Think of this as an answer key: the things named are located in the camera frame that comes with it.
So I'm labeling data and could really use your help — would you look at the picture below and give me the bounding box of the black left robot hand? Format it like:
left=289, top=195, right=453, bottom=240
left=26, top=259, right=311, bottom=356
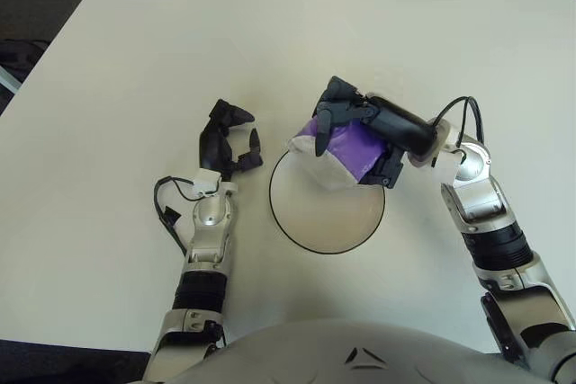
left=197, top=98, right=265, bottom=181

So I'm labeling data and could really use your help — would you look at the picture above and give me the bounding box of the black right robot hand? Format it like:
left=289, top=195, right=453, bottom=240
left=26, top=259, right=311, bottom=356
left=312, top=76, right=440, bottom=190

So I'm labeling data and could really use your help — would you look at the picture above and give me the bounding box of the purple tissue paper pack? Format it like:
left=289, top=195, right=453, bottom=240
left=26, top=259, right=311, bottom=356
left=286, top=116, right=391, bottom=191

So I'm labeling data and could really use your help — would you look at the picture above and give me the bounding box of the white plate with black rim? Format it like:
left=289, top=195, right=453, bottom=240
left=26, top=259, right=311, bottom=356
left=268, top=145, right=387, bottom=255

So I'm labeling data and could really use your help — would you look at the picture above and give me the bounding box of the grey framed panel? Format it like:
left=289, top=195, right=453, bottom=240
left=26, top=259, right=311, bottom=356
left=0, top=62, right=23, bottom=95

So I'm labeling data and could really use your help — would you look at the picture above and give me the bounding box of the dark bag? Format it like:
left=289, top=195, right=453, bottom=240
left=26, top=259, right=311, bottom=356
left=0, top=40, right=50, bottom=82

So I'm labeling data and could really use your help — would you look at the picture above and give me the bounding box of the grey robot torso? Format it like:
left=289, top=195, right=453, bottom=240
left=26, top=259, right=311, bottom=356
left=139, top=318, right=576, bottom=384

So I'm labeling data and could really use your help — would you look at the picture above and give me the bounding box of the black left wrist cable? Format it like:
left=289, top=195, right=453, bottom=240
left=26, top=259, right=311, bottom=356
left=152, top=175, right=204, bottom=255

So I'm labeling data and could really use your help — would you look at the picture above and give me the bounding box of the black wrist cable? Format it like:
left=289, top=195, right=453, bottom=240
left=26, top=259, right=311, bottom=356
left=152, top=175, right=204, bottom=255
left=434, top=95, right=486, bottom=151

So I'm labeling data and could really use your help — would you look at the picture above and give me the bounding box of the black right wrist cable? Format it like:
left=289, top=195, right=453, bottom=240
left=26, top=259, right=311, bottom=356
left=434, top=95, right=486, bottom=151

